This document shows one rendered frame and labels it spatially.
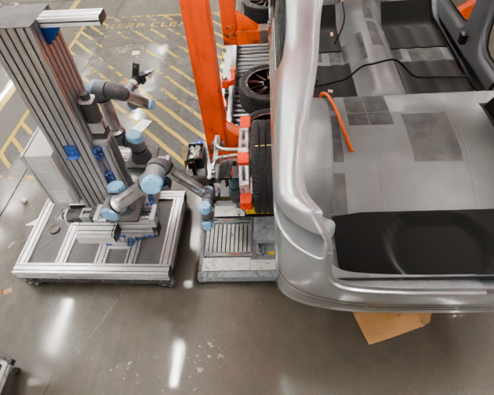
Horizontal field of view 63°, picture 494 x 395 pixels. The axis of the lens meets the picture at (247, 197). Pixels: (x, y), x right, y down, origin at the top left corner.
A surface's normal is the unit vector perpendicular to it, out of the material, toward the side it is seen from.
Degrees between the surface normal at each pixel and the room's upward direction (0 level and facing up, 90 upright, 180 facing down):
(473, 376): 0
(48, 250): 0
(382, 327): 2
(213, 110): 90
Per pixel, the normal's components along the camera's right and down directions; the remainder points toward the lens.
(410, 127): -0.07, -0.62
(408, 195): -0.07, -0.36
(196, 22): -0.02, 0.76
